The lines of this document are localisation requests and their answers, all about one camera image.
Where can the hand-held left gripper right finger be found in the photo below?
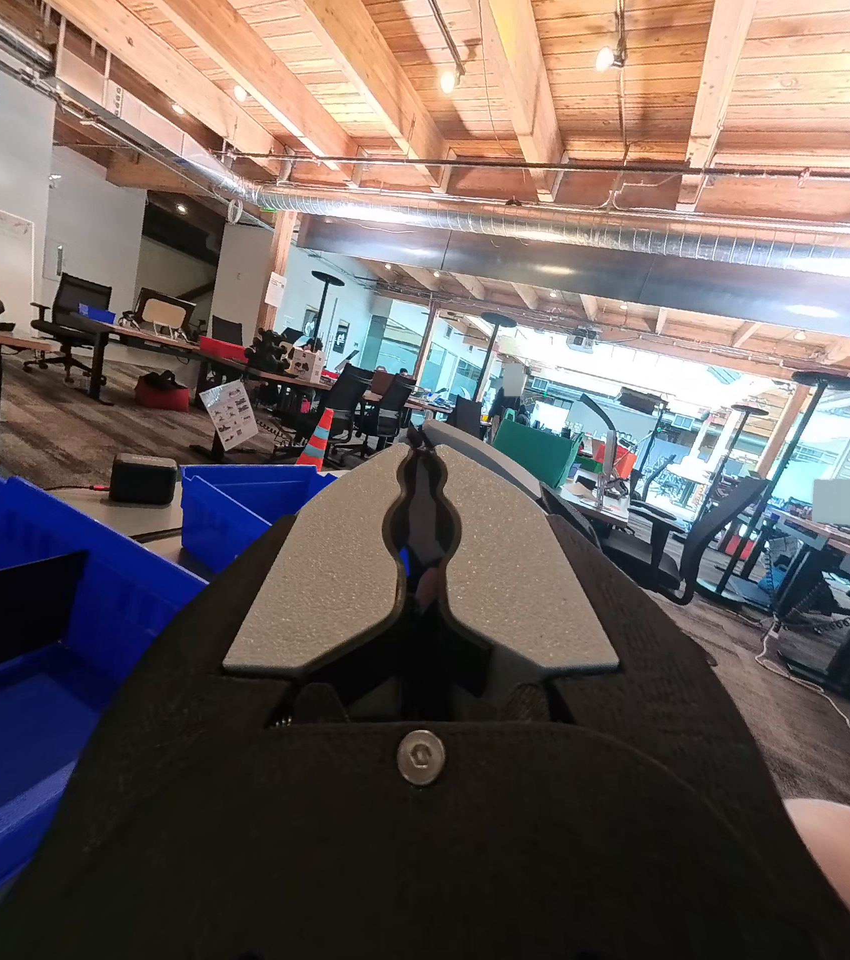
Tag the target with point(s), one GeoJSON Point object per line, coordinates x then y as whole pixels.
{"type": "Point", "coordinates": [530, 585]}

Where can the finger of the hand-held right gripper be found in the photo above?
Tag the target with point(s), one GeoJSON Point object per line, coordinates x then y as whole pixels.
{"type": "Point", "coordinates": [485, 459]}

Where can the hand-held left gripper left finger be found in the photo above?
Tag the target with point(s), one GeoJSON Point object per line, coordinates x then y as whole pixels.
{"type": "Point", "coordinates": [320, 585]}

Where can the blue plastic storage bin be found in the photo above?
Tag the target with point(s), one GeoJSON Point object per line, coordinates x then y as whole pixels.
{"type": "Point", "coordinates": [244, 510]}

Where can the blue storage bin with divider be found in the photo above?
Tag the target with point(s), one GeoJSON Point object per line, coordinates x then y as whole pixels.
{"type": "Point", "coordinates": [19, 750]}

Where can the black office chair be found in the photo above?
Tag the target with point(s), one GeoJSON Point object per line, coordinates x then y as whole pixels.
{"type": "Point", "coordinates": [346, 405]}
{"type": "Point", "coordinates": [391, 412]}
{"type": "Point", "coordinates": [76, 307]}
{"type": "Point", "coordinates": [702, 540]}

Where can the black round floor lamp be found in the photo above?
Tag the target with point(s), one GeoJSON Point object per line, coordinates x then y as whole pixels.
{"type": "Point", "coordinates": [822, 382]}
{"type": "Point", "coordinates": [496, 352]}
{"type": "Point", "coordinates": [327, 300]}

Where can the orange traffic cone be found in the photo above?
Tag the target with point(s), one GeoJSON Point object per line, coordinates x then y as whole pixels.
{"type": "Point", "coordinates": [316, 446]}

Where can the white printed sign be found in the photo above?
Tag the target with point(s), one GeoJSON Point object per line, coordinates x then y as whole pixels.
{"type": "Point", "coordinates": [229, 416]}

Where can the white product box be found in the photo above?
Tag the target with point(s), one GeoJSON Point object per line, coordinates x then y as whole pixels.
{"type": "Point", "coordinates": [306, 365]}

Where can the black power box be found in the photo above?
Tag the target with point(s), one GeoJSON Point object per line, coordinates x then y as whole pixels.
{"type": "Point", "coordinates": [143, 480]}

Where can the black bin divider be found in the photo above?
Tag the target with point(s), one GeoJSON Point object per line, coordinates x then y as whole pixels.
{"type": "Point", "coordinates": [4, 615]}

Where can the round ceiling spotlight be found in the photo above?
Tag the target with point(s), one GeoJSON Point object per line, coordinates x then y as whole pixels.
{"type": "Point", "coordinates": [449, 81]}
{"type": "Point", "coordinates": [606, 58]}

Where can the metal air duct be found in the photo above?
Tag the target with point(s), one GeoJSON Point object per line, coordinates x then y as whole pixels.
{"type": "Point", "coordinates": [545, 221]}

